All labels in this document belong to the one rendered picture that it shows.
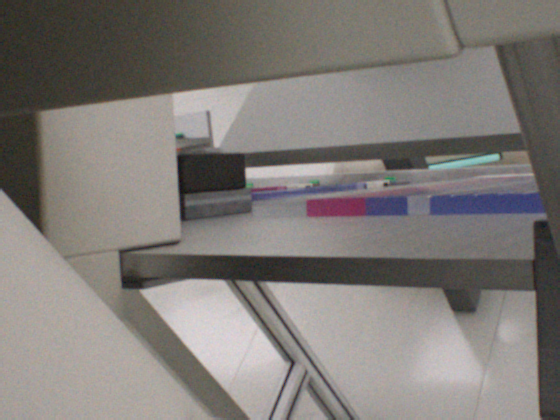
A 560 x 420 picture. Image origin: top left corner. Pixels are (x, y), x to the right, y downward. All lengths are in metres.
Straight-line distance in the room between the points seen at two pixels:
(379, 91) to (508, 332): 0.62
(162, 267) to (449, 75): 1.11
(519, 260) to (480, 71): 1.14
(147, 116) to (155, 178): 0.03
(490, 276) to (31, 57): 0.15
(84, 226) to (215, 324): 1.77
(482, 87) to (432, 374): 0.67
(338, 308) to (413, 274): 1.67
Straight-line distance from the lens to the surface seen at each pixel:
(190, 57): 0.16
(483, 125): 1.27
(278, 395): 1.43
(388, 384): 1.75
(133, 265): 0.33
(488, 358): 1.72
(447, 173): 1.01
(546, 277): 0.25
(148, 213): 0.35
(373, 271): 0.27
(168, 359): 1.42
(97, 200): 0.33
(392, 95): 1.40
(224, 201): 0.58
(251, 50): 0.16
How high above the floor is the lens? 1.39
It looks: 38 degrees down
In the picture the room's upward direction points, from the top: 32 degrees counter-clockwise
